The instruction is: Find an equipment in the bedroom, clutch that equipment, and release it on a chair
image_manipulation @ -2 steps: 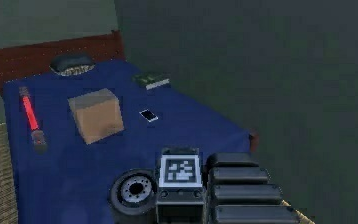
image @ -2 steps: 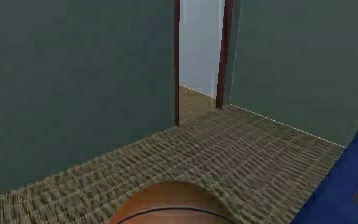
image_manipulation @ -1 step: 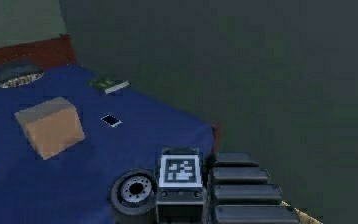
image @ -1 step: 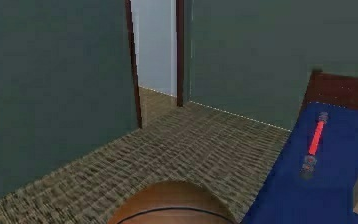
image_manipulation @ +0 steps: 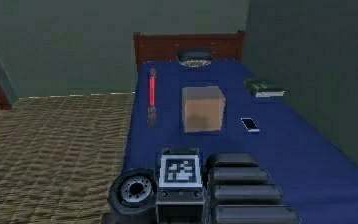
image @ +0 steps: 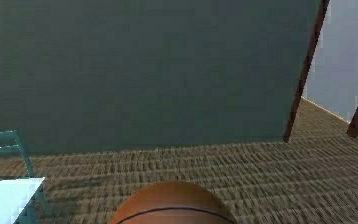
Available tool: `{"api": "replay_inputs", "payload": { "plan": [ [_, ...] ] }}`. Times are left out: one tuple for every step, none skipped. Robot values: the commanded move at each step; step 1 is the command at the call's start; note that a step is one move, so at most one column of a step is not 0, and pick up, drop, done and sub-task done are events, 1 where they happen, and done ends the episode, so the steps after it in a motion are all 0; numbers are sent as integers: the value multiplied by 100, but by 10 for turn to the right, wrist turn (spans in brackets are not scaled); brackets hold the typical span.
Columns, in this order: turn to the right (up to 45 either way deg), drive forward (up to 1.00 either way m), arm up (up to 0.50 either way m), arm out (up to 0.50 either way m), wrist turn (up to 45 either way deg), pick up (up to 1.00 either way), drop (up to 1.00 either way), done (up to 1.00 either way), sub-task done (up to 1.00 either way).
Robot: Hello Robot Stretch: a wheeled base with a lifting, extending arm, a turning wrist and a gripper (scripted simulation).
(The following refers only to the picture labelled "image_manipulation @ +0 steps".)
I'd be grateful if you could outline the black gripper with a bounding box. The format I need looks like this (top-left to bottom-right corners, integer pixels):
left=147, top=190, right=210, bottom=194
left=101, top=168, right=159, bottom=224

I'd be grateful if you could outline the brown cardboard box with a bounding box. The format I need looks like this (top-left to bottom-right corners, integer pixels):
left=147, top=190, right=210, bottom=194
left=181, top=85, right=227, bottom=134

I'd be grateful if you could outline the white cell phone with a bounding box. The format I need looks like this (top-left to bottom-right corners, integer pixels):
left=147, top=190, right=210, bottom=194
left=240, top=117, right=261, bottom=133

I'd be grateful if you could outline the blue bed with wooden headboard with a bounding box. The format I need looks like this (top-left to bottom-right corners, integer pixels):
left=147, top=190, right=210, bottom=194
left=121, top=30, right=358, bottom=224

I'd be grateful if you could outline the green book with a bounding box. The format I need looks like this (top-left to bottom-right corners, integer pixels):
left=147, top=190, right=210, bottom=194
left=243, top=78, right=286, bottom=98

